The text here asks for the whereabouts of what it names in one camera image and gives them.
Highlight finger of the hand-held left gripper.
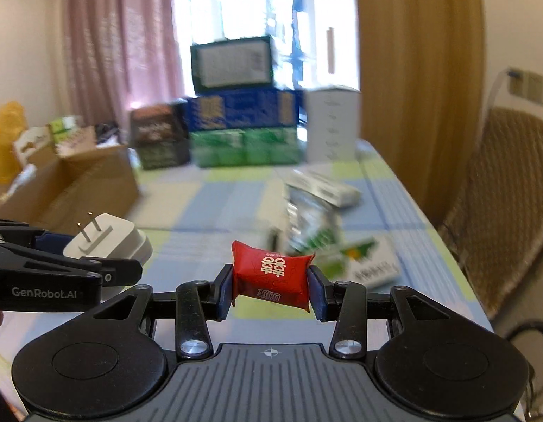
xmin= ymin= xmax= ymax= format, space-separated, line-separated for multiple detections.
xmin=0 ymin=244 xmax=143 ymax=287
xmin=0 ymin=217 xmax=76 ymax=257

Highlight white charger plug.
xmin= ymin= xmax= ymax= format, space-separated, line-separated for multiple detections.
xmin=62 ymin=212 xmax=154 ymax=269

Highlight chair with quilted cover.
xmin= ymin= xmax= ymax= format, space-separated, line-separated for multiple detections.
xmin=436 ymin=105 xmax=543 ymax=330

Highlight pink curtain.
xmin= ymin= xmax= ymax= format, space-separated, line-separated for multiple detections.
xmin=62 ymin=0 xmax=186 ymax=137

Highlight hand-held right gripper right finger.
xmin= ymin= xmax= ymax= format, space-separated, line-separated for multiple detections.
xmin=307 ymin=266 xmax=459 ymax=360

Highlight silver foil bag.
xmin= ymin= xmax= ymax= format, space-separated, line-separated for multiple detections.
xmin=267 ymin=185 xmax=345 ymax=253

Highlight glass balcony door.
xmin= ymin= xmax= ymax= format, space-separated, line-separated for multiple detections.
xmin=172 ymin=0 xmax=361 ymax=97

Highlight blue box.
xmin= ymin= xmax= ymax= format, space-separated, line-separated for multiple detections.
xmin=183 ymin=89 xmax=305 ymax=133

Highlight brown cardboard box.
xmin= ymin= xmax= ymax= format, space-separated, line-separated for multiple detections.
xmin=0 ymin=143 xmax=140 ymax=234

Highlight brown curtain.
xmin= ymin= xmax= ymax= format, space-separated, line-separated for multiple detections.
xmin=353 ymin=0 xmax=487 ymax=225

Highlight green and white box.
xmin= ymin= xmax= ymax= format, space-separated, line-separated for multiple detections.
xmin=317 ymin=235 xmax=402 ymax=292

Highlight yellow plastic bag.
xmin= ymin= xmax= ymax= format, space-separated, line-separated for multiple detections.
xmin=0 ymin=101 xmax=28 ymax=185

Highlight green wrapped pack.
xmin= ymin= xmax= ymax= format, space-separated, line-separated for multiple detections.
xmin=189 ymin=127 xmax=304 ymax=168

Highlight metal chair frame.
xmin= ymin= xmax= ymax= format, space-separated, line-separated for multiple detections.
xmin=506 ymin=320 xmax=543 ymax=422

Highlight tall white box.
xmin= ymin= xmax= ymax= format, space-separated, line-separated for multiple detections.
xmin=304 ymin=87 xmax=362 ymax=163

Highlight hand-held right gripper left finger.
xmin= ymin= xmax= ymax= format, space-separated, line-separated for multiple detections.
xmin=84 ymin=264 xmax=233 ymax=360

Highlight wall socket with plug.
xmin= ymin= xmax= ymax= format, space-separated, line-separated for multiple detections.
xmin=507 ymin=69 xmax=525 ymax=96

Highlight small long white box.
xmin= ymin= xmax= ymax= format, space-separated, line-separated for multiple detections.
xmin=285 ymin=169 xmax=362 ymax=207

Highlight black noodle bowl orange label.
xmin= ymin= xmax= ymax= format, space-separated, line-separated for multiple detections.
xmin=130 ymin=103 xmax=189 ymax=143

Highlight empty wall socket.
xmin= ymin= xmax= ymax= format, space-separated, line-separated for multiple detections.
xmin=524 ymin=72 xmax=543 ymax=106

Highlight white paper carton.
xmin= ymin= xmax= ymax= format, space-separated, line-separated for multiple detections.
xmin=12 ymin=125 xmax=57 ymax=168

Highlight dark green box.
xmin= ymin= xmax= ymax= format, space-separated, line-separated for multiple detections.
xmin=190 ymin=35 xmax=274 ymax=95

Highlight green and white cartons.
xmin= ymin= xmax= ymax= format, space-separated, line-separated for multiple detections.
xmin=49 ymin=115 xmax=86 ymax=148

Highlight red candy packet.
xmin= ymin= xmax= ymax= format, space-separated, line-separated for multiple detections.
xmin=231 ymin=241 xmax=317 ymax=314

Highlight plaid cloth covered desktop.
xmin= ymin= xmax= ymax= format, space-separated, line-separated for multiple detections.
xmin=0 ymin=138 xmax=495 ymax=361

